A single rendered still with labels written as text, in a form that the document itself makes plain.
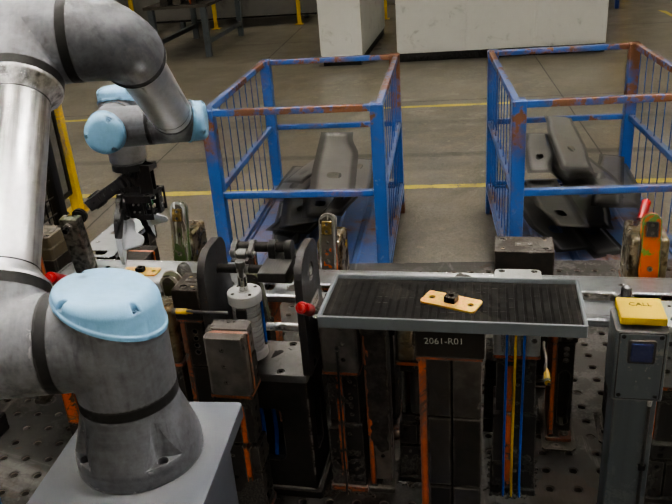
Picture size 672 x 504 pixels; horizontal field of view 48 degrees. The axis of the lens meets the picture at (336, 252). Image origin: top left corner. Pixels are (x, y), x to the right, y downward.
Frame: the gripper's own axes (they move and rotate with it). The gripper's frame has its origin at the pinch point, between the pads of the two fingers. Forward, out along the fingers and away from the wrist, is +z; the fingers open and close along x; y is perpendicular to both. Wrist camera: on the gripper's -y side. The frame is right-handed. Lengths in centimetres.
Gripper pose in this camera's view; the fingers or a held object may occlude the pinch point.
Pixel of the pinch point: (136, 250)
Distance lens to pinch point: 167.5
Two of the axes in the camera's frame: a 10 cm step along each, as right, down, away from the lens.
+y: 9.8, 0.2, -2.1
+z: 0.7, 9.1, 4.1
